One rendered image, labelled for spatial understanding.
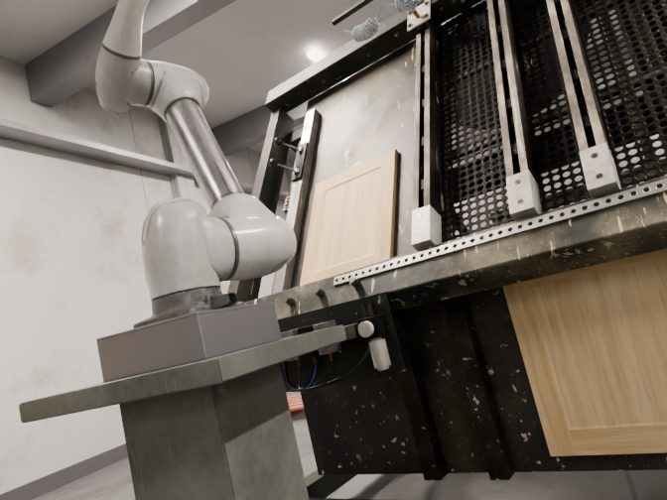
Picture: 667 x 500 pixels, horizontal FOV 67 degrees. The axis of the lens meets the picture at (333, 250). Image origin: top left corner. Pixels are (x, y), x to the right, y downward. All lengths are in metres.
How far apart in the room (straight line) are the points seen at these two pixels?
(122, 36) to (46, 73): 3.93
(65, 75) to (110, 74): 3.68
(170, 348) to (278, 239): 0.39
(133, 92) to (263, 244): 0.62
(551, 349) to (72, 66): 4.54
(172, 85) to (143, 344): 0.80
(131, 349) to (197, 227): 0.29
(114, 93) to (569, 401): 1.53
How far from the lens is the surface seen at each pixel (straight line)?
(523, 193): 1.37
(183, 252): 1.11
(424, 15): 2.15
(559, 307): 1.54
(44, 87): 5.42
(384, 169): 1.80
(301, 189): 2.03
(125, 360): 1.13
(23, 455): 4.63
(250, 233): 1.21
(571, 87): 1.56
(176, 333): 1.02
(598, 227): 1.28
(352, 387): 1.89
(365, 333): 1.39
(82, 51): 5.13
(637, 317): 1.52
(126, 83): 1.57
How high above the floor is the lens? 0.77
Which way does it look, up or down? 8 degrees up
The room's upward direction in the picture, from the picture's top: 13 degrees counter-clockwise
